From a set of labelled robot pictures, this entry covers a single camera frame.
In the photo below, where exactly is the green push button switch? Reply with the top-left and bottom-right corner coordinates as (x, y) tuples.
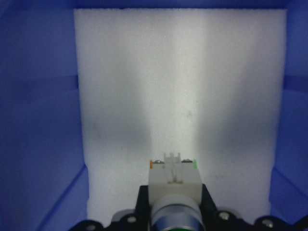
(147, 151), (206, 231)

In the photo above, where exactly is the white foam sheet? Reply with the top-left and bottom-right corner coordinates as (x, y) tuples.
(73, 8), (288, 231)

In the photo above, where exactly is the blue plastic parts bin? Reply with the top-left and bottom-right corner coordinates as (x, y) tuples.
(0, 0), (308, 231)

